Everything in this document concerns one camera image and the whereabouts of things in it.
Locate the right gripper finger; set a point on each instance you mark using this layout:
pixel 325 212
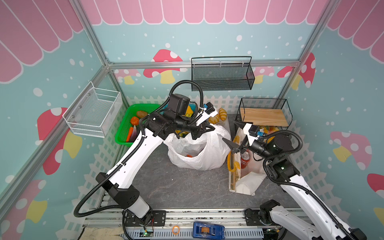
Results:
pixel 235 148
pixel 240 124

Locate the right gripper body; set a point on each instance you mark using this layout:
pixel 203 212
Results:
pixel 244 141

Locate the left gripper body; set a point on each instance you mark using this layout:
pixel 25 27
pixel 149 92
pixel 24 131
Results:
pixel 185 123

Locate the red soda can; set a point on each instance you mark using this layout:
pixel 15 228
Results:
pixel 245 159

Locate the white plastic grocery bag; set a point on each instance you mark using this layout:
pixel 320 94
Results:
pixel 205 153

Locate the white tote bag yellow handles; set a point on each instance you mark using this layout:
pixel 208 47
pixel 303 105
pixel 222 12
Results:
pixel 247 180

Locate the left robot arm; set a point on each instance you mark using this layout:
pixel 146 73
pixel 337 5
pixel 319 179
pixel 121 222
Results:
pixel 117 182

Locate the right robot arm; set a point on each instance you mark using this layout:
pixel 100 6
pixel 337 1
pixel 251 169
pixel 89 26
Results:
pixel 325 225

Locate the croissant bread centre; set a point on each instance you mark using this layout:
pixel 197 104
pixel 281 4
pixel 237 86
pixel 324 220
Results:
pixel 214 120

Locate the yellow snack package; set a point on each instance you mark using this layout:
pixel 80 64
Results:
pixel 270 129

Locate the yellow pear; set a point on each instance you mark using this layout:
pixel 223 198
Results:
pixel 189 112

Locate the teal plastic basket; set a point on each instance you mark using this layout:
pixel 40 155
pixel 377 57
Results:
pixel 192 108

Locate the bread roll right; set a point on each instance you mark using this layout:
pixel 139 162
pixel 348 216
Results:
pixel 223 114

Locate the brown potato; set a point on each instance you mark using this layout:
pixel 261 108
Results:
pixel 141 114

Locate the orange bell pepper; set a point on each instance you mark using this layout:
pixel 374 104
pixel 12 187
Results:
pixel 135 121

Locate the purple eggplant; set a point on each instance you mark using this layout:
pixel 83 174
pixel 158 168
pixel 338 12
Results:
pixel 134 134

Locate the orange carrot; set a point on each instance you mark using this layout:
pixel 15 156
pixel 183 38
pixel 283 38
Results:
pixel 129 134

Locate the green plastic basket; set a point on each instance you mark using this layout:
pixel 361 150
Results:
pixel 128 130

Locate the black wire shelf wooden board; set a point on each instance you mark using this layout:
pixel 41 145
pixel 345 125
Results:
pixel 267 112

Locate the black mesh wall basket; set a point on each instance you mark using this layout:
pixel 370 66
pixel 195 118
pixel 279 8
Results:
pixel 223 73

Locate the white wire wall basket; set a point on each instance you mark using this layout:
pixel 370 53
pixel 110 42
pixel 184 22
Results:
pixel 93 112

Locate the blue device on rail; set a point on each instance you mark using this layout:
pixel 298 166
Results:
pixel 208 231

